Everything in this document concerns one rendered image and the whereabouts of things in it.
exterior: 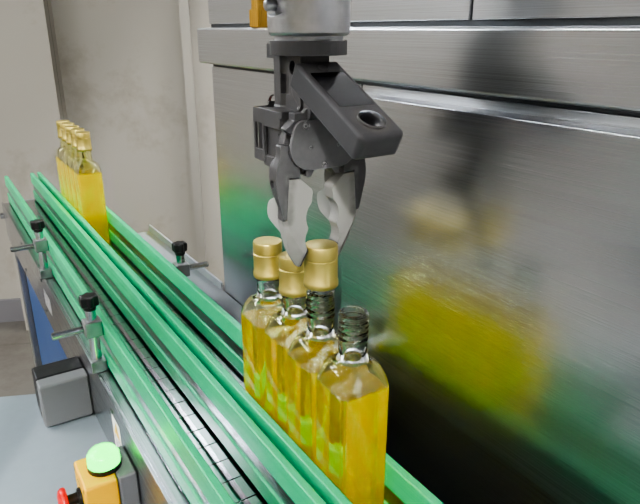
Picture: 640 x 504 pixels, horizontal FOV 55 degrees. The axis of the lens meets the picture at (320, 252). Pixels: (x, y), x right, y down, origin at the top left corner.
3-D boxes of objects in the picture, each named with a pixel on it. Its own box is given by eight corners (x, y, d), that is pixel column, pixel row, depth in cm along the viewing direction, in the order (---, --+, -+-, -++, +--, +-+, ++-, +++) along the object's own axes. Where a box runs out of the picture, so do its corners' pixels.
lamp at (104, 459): (125, 469, 84) (123, 451, 83) (91, 481, 81) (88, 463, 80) (116, 451, 87) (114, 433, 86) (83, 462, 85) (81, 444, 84)
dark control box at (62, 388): (94, 416, 107) (88, 374, 105) (46, 431, 103) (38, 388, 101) (83, 394, 114) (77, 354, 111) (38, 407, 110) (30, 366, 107)
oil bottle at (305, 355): (354, 500, 70) (358, 335, 63) (313, 520, 68) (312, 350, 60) (326, 472, 75) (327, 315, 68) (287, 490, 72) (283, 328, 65)
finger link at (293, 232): (278, 252, 65) (289, 165, 62) (306, 269, 60) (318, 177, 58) (251, 252, 63) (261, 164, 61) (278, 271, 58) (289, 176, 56)
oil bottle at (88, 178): (111, 244, 154) (97, 132, 145) (88, 248, 152) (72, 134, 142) (105, 238, 159) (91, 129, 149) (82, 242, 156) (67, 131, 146)
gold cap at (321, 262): (345, 287, 61) (345, 245, 60) (314, 294, 60) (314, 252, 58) (326, 275, 64) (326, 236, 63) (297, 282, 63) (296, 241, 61)
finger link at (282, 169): (304, 217, 60) (316, 129, 58) (314, 222, 59) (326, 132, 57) (262, 217, 58) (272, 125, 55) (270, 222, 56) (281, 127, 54)
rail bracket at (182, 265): (214, 303, 122) (210, 240, 118) (181, 311, 119) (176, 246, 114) (206, 296, 125) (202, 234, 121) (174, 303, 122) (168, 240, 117)
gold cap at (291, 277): (316, 293, 67) (316, 256, 66) (289, 300, 66) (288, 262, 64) (300, 282, 70) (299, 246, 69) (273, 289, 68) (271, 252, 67)
